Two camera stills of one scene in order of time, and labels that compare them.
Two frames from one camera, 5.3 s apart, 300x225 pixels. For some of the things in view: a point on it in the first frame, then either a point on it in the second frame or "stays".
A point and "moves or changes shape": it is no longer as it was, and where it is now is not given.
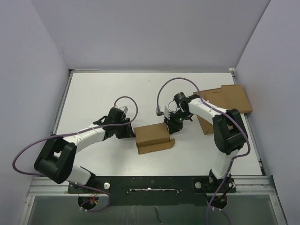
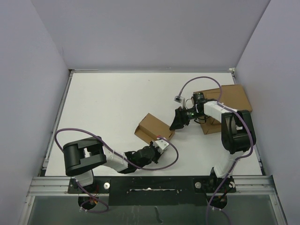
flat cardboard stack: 227,97 stays
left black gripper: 128,132 to 158,154
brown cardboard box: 153,137 moves or changes shape
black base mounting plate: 155,190 stays
